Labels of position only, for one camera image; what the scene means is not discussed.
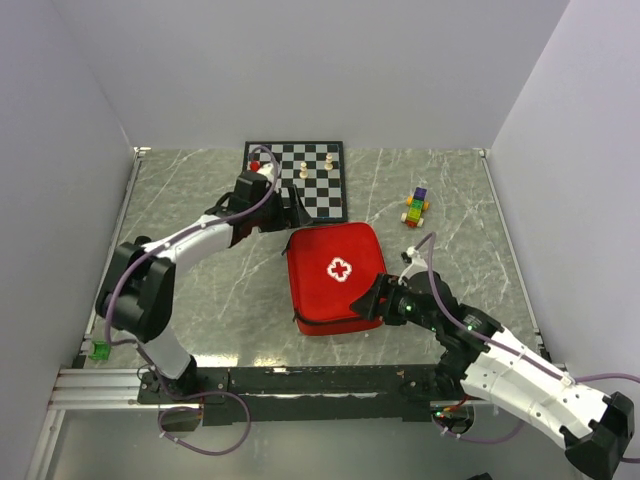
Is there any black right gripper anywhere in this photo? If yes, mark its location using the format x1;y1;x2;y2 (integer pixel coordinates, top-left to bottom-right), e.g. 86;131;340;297
348;273;437;331

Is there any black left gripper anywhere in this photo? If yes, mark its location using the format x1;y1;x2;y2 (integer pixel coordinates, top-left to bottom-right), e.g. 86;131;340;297
251;185;312;233

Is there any red black medicine case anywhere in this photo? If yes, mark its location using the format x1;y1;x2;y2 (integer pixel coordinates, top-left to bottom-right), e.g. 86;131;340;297
284;222;386;336

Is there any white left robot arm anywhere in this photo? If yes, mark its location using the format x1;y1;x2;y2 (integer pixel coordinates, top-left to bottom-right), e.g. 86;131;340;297
95;165;311;402

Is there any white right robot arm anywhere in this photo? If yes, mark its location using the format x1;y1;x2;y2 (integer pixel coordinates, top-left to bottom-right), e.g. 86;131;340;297
350;272;635;479

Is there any black white chessboard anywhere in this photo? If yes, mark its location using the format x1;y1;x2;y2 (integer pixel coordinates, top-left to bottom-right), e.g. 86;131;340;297
242;140;348;225

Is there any colourful toy block car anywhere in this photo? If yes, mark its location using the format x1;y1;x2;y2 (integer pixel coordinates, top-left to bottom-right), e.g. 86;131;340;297
401;187;429;228

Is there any green clip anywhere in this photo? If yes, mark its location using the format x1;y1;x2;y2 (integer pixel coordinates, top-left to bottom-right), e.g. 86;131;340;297
88;340;111;362

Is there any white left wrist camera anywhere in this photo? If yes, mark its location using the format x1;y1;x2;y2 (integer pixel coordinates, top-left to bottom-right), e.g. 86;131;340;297
249;161;277;183

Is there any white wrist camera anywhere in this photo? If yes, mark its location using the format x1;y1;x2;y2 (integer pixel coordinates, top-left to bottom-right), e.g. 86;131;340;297
399;246;428;285
249;161;277;183

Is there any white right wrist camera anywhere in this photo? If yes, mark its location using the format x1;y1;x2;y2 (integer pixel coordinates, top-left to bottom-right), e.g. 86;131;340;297
399;246;428;285

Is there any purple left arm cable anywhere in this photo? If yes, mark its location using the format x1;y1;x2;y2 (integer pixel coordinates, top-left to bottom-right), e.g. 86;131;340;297
102;144;282;371

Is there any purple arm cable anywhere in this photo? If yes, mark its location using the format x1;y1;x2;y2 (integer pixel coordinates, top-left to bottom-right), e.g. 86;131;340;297
102;144;282;371
417;232;640;466

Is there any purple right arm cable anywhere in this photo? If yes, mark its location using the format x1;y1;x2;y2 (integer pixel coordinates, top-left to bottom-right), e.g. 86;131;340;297
417;232;640;466

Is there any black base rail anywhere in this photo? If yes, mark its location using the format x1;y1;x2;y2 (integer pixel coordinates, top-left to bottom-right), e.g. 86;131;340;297
138;364;464;426

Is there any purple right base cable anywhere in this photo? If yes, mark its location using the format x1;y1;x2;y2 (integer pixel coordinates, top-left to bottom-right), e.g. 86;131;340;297
433;417;526;446

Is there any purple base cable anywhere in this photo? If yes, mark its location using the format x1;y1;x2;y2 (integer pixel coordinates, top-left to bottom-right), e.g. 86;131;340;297
157;392;251;456
433;417;526;446

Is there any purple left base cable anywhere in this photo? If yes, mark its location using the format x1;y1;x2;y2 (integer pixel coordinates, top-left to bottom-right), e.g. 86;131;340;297
157;392;251;456

